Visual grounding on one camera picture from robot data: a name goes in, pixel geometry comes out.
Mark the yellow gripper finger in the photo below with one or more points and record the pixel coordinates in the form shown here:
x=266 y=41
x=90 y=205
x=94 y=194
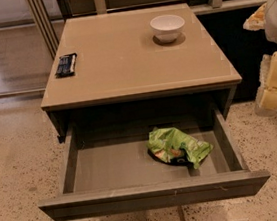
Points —
x=267 y=92
x=256 y=20

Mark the green rice chip bag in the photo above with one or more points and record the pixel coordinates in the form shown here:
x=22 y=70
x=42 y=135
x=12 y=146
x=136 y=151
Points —
x=174 y=147

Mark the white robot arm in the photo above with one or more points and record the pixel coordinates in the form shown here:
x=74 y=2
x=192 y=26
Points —
x=265 y=18

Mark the beige drawer cabinet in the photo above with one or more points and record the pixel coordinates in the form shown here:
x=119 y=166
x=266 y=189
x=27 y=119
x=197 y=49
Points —
x=118 y=59

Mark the grey open top drawer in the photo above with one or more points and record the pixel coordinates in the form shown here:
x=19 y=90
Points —
x=110 y=171

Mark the white ceramic bowl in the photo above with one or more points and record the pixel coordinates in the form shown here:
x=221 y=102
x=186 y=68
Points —
x=167 y=28

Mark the dark blue snack bar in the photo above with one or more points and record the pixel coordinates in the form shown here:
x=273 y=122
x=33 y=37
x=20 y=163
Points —
x=66 y=65

